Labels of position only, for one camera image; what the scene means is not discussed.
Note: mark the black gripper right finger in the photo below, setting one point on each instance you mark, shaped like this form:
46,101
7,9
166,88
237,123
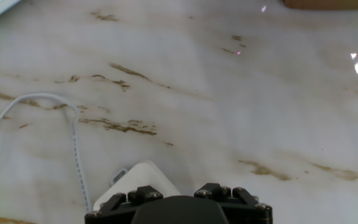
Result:
216,190

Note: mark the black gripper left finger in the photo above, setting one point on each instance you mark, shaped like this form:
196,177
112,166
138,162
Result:
141,194

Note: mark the white power strip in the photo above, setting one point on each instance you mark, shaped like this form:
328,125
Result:
145,177

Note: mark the cardboard box with orange tape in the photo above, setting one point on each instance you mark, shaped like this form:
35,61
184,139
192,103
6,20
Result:
331,3

